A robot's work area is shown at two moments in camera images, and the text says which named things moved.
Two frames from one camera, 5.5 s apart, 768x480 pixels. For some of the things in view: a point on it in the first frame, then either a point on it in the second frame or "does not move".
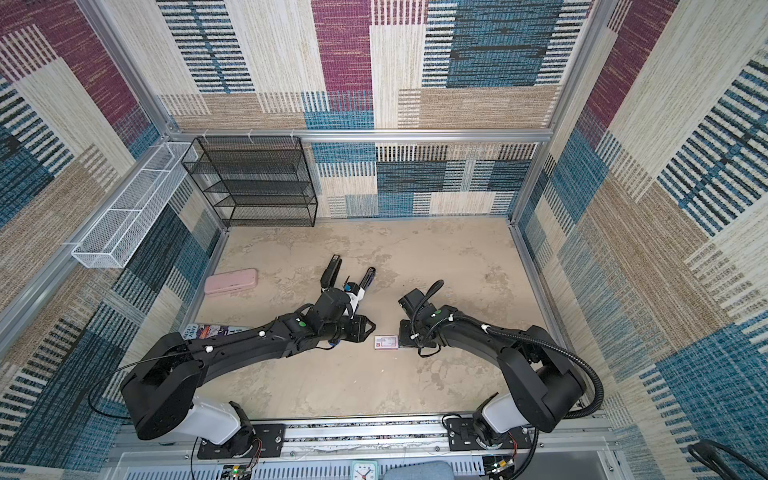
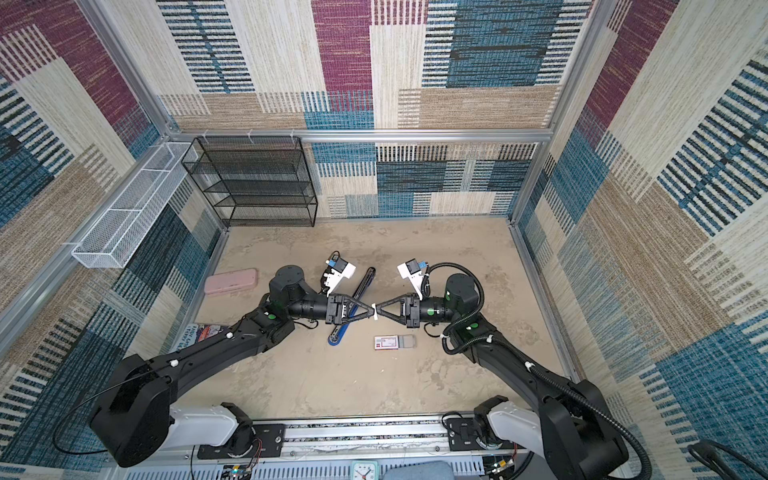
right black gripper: x=405 y=340 -> x=413 y=320
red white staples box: x=387 y=342 does not move
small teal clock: x=364 y=470 does not move
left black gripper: x=359 y=333 -> x=334 y=313
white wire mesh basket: x=113 y=240 does not move
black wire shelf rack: x=255 y=181 does not move
